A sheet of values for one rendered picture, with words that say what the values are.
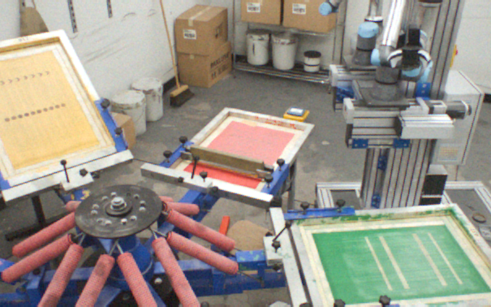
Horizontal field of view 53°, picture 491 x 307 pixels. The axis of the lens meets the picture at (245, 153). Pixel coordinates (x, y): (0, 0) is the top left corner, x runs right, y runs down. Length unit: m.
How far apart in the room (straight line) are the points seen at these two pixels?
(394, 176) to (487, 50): 2.95
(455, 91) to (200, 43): 3.34
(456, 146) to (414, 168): 0.28
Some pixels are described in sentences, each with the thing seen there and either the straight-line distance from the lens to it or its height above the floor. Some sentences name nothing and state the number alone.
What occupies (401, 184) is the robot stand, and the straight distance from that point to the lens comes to 3.23.
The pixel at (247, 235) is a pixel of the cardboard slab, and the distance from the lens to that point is 3.57.
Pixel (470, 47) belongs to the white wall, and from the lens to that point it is 5.86.
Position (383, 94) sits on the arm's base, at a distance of 2.66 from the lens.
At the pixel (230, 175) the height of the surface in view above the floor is 0.96.
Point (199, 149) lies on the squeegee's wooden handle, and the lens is 2.55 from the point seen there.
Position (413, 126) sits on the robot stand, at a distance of 2.66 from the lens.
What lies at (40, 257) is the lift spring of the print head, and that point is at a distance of 1.85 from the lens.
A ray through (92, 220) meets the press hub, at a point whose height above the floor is 1.31.
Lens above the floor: 2.36
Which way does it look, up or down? 32 degrees down
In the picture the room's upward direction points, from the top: straight up
